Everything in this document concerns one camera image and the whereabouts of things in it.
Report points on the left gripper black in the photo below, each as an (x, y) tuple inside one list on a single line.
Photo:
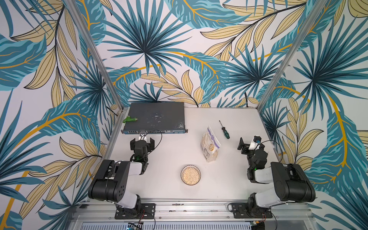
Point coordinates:
[(150, 145)]

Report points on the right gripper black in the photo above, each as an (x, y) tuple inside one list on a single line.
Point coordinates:
[(246, 146)]

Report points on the oats bag white purple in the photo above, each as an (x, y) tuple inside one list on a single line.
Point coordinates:
[(210, 145)]

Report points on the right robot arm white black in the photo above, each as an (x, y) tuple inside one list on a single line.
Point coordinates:
[(289, 181)]

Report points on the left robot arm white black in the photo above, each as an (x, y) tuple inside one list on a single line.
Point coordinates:
[(110, 181)]

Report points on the patterned breakfast bowl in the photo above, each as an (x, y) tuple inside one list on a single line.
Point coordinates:
[(190, 175)]

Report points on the green plastic toy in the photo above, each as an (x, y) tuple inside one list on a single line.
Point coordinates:
[(129, 119)]

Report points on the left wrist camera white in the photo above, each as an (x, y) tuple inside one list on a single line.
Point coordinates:
[(142, 135)]

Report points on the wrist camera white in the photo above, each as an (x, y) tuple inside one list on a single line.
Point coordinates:
[(142, 135), (255, 143)]

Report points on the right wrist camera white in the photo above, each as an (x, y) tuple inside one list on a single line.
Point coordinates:
[(255, 143)]

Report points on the green handled screwdriver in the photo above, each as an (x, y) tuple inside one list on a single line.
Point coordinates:
[(225, 132)]

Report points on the grey network switch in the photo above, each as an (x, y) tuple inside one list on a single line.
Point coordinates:
[(164, 117)]

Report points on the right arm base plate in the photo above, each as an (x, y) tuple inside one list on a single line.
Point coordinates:
[(248, 211)]

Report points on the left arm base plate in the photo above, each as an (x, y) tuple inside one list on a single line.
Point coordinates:
[(141, 211)]

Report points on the aluminium front rail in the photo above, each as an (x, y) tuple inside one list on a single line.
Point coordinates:
[(185, 214)]

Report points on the left aluminium frame post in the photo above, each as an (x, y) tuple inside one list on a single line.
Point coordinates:
[(78, 19)]

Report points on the aluminium frame post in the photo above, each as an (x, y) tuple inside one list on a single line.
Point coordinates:
[(78, 19), (310, 19)]

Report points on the right aluminium frame post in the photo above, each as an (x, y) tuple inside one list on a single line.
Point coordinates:
[(310, 19)]

